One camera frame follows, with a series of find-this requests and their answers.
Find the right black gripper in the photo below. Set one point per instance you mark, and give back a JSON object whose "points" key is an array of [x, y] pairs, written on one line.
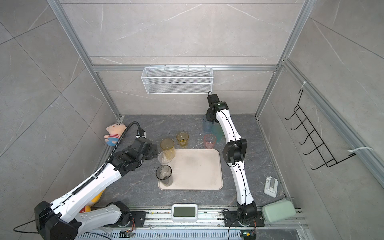
{"points": [[208, 116]]}

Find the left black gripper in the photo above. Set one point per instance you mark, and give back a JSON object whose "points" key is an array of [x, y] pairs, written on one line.
{"points": [[151, 154]]}

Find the blue glass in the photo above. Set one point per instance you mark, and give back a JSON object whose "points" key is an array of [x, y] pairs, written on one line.
{"points": [[207, 125]]}

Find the clear transparent glass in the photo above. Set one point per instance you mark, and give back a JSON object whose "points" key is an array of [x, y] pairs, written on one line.
{"points": [[165, 157]]}

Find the dark grey smoked glass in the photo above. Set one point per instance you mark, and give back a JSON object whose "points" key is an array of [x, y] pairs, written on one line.
{"points": [[164, 175]]}

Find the tall amber yellow glass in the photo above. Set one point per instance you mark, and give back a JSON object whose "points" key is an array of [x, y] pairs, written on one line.
{"points": [[168, 147]]}

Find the beige plastic tray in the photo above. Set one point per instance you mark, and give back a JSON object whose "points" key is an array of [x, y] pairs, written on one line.
{"points": [[195, 170]]}

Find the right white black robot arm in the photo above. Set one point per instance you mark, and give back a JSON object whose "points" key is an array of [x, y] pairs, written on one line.
{"points": [[234, 154]]}

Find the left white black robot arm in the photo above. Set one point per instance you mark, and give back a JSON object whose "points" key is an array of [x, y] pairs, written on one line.
{"points": [[62, 219]]}

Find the teal glass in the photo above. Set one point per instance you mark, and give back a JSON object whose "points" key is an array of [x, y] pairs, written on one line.
{"points": [[217, 131]]}

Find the pink bear plush toy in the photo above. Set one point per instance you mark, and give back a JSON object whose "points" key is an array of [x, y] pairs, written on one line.
{"points": [[115, 132]]}

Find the pink glass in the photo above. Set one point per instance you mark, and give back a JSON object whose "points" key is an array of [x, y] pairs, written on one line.
{"points": [[210, 141]]}

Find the short yellow glass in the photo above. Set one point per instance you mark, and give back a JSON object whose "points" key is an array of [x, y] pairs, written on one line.
{"points": [[183, 139]]}

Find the yellow plush toy red dress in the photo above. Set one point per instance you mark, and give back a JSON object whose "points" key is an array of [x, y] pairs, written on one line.
{"points": [[92, 202]]}

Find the white digital timer display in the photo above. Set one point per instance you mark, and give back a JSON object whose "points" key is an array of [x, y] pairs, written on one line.
{"points": [[184, 213]]}

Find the small circuit board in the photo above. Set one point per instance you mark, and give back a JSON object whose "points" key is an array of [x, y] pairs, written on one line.
{"points": [[127, 234]]}

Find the small white grey holder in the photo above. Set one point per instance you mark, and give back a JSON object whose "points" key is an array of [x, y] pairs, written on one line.
{"points": [[271, 186]]}

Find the mint green box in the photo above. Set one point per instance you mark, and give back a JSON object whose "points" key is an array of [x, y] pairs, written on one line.
{"points": [[278, 211]]}

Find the green yellow connector board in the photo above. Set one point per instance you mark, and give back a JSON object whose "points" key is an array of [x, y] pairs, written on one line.
{"points": [[247, 235]]}

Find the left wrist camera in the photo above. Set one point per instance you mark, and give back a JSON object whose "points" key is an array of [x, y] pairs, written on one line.
{"points": [[141, 133]]}

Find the white wire mesh basket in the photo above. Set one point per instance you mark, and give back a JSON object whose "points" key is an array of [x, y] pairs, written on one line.
{"points": [[177, 80]]}

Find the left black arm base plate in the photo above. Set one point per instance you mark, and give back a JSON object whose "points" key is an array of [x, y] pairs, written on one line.
{"points": [[135, 220]]}

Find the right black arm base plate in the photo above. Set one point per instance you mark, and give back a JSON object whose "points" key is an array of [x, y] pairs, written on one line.
{"points": [[232, 219]]}

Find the black wire hook rack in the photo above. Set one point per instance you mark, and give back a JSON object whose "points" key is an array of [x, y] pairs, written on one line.
{"points": [[328, 160]]}

